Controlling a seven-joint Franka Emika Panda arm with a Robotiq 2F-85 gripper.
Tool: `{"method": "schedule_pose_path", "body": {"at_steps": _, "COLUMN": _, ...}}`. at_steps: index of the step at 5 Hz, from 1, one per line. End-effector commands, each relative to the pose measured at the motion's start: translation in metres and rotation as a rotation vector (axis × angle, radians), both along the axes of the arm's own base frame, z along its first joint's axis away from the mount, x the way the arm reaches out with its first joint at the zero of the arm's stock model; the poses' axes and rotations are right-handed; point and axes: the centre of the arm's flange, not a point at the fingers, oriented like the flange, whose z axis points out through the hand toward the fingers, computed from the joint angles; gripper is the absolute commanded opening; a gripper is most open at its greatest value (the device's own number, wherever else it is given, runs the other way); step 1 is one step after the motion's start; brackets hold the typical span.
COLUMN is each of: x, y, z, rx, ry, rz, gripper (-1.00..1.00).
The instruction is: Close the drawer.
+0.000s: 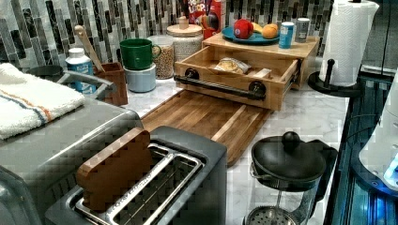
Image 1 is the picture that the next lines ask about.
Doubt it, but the froot loops cereal box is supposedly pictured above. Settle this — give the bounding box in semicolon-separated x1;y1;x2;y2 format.
188;0;226;39

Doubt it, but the wooden toast slice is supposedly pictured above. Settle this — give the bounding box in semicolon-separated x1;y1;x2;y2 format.
76;127;153;213

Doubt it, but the blue can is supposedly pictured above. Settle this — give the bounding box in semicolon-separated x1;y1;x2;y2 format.
279;22;295;49

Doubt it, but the black paper towel holder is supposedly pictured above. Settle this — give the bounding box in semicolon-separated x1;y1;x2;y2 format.
308;59;361;98

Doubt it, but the black cup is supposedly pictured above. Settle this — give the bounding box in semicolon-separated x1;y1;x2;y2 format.
27;65;64;83

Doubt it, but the glass jar of grains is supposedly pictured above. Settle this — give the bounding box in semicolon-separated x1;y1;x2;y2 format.
148;35;175;80

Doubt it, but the stainless steel toaster oven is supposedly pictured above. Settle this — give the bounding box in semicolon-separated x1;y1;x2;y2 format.
0;70;145;225

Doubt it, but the dark grey two-slot toaster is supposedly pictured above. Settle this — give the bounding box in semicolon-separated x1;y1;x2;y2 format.
45;126;226;225

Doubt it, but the wooden cutting board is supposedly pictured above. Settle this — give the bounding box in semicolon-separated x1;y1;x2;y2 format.
142;90;272;167

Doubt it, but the white striped towel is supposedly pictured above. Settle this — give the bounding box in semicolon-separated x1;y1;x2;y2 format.
0;63;85;140

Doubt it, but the white and blue bottle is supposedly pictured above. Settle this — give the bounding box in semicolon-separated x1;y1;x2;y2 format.
66;48;97;95

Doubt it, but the orange fruit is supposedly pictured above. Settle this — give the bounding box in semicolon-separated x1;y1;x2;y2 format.
262;23;278;39

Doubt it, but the wooden drawer with black handle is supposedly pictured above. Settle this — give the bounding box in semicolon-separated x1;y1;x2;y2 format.
175;46;300;111

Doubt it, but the light blue cup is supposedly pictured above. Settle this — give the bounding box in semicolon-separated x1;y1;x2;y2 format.
124;63;156;93

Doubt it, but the black french press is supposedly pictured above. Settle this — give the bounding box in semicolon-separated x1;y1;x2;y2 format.
242;131;338;225

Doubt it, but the glass jar with wooden lid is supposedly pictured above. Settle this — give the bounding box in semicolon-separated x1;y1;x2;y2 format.
167;16;204;61

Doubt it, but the white paper towel roll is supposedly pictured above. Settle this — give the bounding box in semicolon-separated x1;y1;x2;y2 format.
319;0;379;86

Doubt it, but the red apple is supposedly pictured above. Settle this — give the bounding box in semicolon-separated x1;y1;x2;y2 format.
234;19;253;39

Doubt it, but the grey can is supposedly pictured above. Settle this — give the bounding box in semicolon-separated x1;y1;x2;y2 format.
295;18;310;43

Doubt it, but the wooden drawer cabinet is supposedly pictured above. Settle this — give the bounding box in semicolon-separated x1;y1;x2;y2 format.
202;34;319;89

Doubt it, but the teal plate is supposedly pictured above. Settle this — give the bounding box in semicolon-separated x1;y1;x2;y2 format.
222;27;279;45

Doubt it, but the brown wooden utensil holder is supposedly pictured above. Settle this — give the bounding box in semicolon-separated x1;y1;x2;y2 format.
94;62;128;106

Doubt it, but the wooden spoon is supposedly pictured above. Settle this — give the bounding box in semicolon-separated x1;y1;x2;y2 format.
74;25;104;72

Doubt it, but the green mug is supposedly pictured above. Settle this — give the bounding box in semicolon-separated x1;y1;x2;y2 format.
120;38;161;70

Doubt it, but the bagged bread in drawer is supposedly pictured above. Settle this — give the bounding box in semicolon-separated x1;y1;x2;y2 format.
215;57;251;74

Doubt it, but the yellow banana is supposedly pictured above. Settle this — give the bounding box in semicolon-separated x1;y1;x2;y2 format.
253;22;263;34

